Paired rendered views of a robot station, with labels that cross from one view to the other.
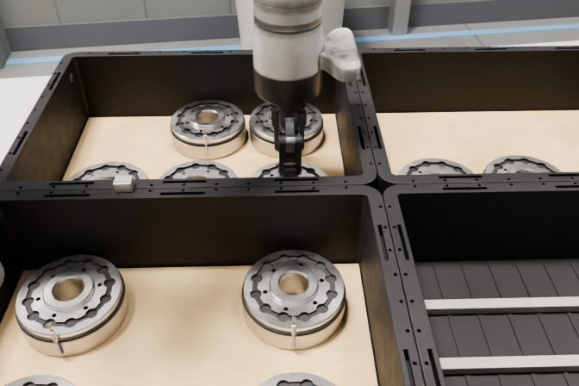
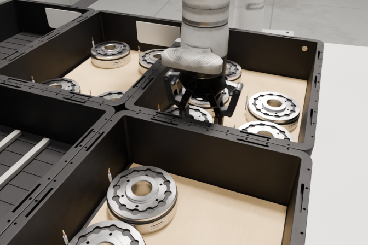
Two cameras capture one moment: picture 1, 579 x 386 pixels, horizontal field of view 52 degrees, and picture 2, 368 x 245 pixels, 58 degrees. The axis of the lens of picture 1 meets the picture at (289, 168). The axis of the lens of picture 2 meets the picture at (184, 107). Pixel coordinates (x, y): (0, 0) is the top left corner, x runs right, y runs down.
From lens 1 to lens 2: 0.87 m
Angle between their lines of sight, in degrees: 84
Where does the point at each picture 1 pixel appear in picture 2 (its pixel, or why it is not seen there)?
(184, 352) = (119, 86)
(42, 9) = not seen: outside the picture
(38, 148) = (238, 41)
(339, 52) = (183, 51)
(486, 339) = (35, 173)
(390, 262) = (67, 92)
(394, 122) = (263, 228)
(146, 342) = (132, 80)
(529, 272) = not seen: hidden behind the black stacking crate
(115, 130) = (289, 87)
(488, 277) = not seen: hidden behind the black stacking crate
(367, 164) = (141, 109)
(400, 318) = (40, 86)
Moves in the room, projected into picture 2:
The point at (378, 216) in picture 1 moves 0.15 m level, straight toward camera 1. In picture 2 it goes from (97, 99) to (40, 74)
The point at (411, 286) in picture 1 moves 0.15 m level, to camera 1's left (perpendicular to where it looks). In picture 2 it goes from (49, 93) to (99, 57)
